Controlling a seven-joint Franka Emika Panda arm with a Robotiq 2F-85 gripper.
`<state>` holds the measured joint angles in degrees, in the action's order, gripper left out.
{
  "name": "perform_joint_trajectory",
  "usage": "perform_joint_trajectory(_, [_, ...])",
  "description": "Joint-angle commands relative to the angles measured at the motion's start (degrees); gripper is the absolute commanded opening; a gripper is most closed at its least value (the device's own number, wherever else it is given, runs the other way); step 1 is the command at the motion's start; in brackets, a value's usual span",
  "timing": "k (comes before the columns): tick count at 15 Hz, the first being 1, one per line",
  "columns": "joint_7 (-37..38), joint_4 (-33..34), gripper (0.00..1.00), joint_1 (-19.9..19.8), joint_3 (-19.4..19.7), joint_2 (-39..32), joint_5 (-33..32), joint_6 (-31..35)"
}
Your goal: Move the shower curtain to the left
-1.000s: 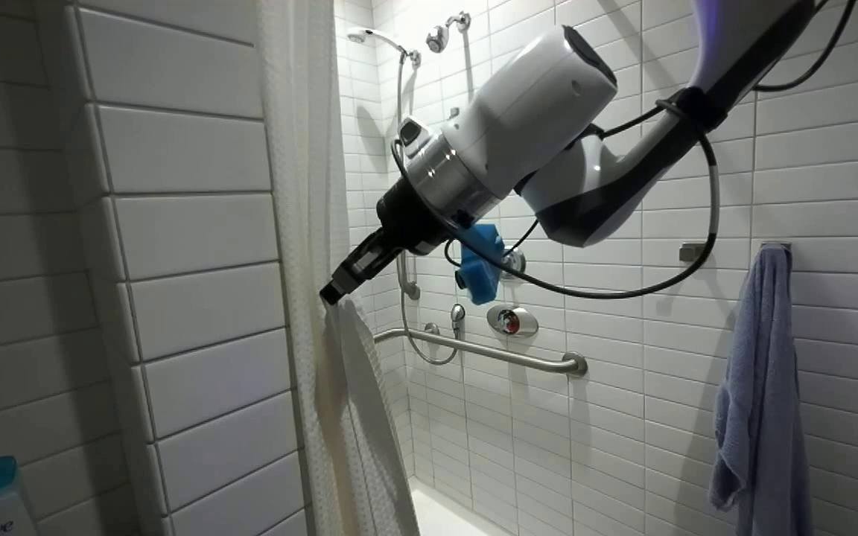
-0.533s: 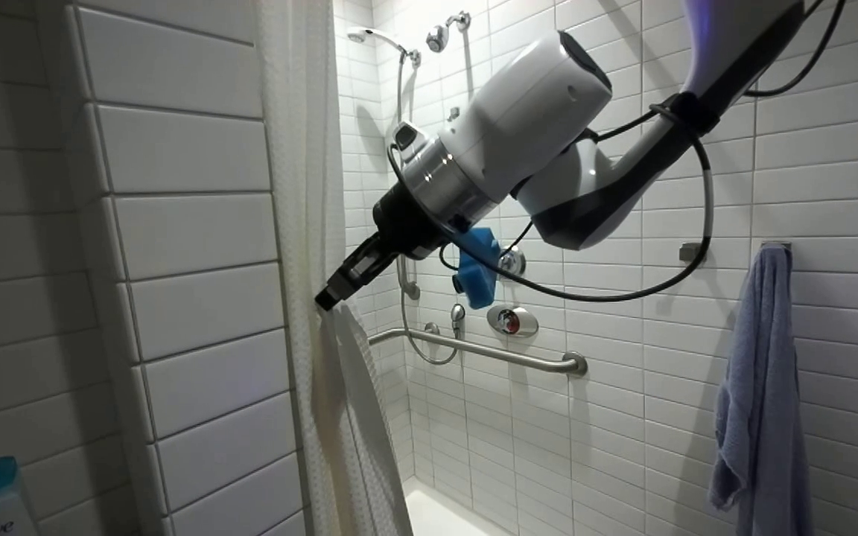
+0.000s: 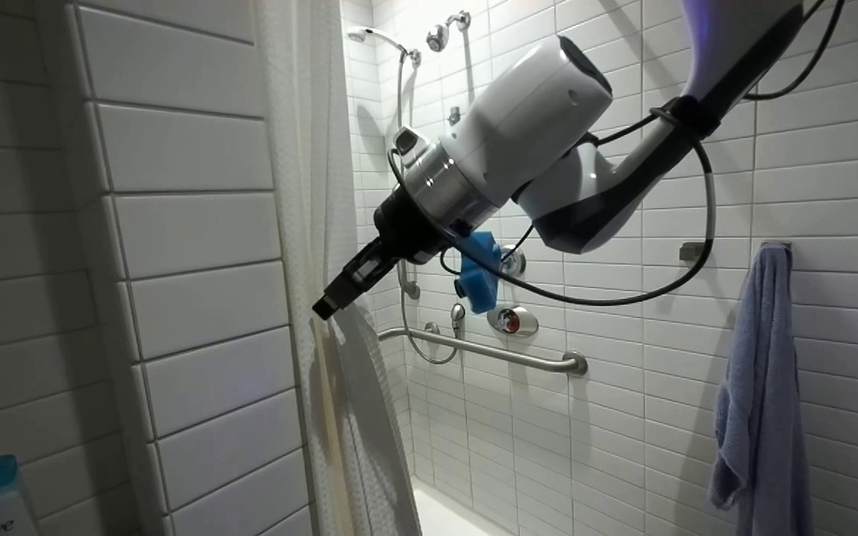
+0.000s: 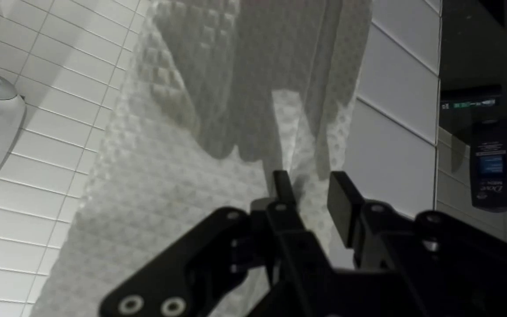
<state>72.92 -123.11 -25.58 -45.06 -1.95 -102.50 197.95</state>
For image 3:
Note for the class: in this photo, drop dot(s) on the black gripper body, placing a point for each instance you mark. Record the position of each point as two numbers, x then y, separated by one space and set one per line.
411 227

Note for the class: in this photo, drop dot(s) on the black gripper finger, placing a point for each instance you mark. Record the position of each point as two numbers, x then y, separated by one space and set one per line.
349 283

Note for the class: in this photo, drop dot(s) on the white shower curtain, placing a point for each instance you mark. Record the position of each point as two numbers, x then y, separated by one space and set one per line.
321 419

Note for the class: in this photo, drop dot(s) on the chrome hand shower head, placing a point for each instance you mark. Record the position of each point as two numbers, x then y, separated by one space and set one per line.
457 319

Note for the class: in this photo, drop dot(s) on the chrome shower slide bar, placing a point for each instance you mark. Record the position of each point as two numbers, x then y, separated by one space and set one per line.
467 60

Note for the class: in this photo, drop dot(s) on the short chrome grab bar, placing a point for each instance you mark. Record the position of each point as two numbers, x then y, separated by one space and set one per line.
406 93

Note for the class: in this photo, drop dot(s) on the round chrome valve red mark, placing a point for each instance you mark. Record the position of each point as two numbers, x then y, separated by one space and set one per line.
518 322

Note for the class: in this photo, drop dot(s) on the long chrome corner grab bar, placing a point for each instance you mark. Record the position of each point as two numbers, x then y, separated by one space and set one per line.
509 352

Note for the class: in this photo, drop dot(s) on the blue hanging towel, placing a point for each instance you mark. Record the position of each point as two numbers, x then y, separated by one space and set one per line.
761 396

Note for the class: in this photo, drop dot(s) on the chrome shower head rail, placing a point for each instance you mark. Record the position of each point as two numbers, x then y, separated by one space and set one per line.
411 329

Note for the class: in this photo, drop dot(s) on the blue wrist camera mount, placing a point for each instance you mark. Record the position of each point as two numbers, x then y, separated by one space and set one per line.
482 271

